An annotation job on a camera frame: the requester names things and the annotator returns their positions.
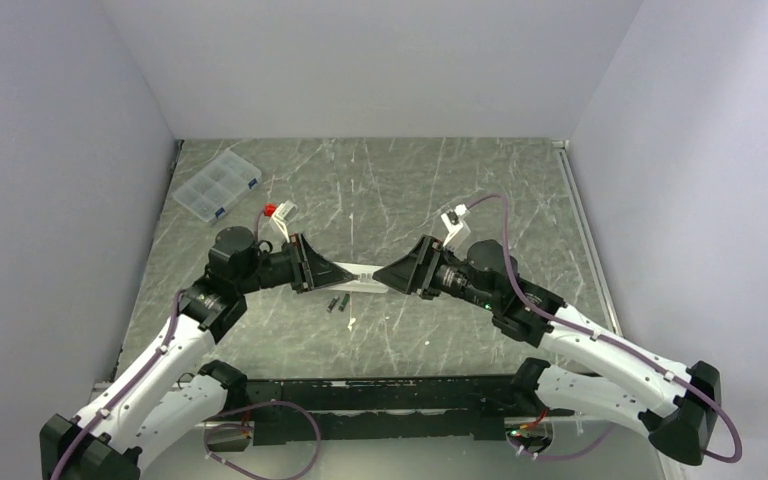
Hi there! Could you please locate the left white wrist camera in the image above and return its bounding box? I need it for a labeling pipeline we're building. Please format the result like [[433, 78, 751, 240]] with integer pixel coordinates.
[[262, 200, 298, 242]]

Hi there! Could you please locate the clear plastic compartment box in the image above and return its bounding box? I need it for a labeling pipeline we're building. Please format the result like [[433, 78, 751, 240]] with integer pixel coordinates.
[[172, 149, 263, 224]]

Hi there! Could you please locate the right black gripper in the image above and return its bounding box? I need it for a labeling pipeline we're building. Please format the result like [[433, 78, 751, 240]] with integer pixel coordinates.
[[372, 235, 498, 312]]

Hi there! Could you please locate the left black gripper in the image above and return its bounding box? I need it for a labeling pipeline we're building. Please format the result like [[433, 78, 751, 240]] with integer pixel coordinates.
[[236, 232, 352, 295]]

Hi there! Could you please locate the aluminium rail right edge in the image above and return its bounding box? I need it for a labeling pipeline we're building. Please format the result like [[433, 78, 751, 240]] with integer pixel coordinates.
[[551, 140, 623, 336]]

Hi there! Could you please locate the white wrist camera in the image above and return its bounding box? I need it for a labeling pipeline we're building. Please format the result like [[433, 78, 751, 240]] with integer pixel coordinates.
[[440, 204, 471, 251], [262, 200, 298, 242]]

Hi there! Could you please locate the black green battery right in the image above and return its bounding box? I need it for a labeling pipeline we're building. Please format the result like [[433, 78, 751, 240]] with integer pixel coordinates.
[[338, 293, 350, 312]]

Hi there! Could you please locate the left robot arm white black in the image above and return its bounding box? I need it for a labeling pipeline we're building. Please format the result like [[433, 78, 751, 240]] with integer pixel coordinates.
[[40, 226, 356, 479]]

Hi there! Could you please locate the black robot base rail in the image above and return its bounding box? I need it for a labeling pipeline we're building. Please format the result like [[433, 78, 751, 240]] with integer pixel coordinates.
[[208, 374, 552, 446]]

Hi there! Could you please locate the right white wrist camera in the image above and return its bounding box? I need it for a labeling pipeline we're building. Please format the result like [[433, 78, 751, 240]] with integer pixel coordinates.
[[440, 204, 471, 251]]

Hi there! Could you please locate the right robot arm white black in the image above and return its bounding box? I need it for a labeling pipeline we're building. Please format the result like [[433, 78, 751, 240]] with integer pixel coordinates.
[[372, 236, 722, 466]]

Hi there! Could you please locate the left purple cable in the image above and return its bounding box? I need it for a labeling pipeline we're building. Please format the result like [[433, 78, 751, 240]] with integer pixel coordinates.
[[49, 211, 273, 480]]

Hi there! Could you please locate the white remote control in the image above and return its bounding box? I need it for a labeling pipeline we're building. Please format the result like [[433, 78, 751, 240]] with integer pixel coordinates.
[[326, 262, 389, 294]]

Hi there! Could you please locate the purple cable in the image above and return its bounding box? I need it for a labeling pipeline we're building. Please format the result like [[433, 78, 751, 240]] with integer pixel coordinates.
[[49, 211, 273, 480], [456, 193, 744, 464]]

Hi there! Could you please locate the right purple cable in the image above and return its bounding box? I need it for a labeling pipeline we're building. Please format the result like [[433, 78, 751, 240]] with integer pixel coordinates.
[[456, 193, 744, 464]]

